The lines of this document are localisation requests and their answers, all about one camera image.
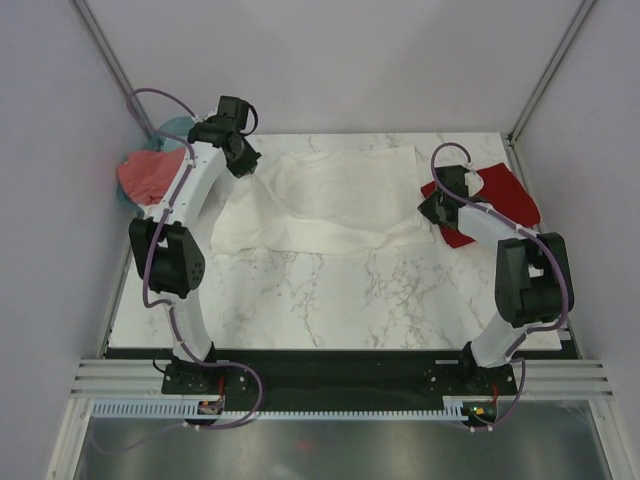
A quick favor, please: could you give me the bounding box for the pink t shirt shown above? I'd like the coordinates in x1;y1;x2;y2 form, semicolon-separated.
116;148;185;206

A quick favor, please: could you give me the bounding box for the teal plastic basket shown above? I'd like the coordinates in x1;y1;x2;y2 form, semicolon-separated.
116;116;195;215

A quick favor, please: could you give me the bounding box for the aluminium frame post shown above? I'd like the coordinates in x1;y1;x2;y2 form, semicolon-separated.
69;0;151;138
505;0;601;146

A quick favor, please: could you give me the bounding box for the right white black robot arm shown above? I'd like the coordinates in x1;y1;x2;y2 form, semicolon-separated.
418;166;574;394

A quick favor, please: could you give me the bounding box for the right aluminium frame post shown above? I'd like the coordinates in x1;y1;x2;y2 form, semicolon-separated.
505;0;601;146

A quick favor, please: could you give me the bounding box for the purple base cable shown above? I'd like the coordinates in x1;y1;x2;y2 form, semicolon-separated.
462;359;526;434
182;362;266;432

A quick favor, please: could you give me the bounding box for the aluminium extrusion crossbar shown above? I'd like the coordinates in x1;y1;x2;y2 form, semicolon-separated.
71;360;613;401

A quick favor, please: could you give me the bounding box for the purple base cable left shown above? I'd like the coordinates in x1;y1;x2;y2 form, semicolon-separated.
182;362;266;432

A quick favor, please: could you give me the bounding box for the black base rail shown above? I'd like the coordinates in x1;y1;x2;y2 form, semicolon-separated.
162;349;517;410

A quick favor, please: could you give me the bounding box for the left aluminium frame post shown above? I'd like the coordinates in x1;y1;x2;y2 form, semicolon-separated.
69;0;151;138

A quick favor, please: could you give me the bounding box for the folded red t shirt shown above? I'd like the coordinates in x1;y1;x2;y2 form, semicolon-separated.
419;162;543;250

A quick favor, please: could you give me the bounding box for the white t shirt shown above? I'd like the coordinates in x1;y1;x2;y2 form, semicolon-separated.
211;146;434;255

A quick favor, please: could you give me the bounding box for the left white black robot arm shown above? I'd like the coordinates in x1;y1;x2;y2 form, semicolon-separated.
127;88;261;393

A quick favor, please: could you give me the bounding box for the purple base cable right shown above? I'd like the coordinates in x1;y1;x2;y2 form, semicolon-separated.
462;359;526;434

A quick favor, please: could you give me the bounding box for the white slotted cable duct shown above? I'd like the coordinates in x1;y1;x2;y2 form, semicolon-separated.
91;399;468;421

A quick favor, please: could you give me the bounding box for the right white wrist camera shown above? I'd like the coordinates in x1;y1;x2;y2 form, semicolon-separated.
464;169;485;201

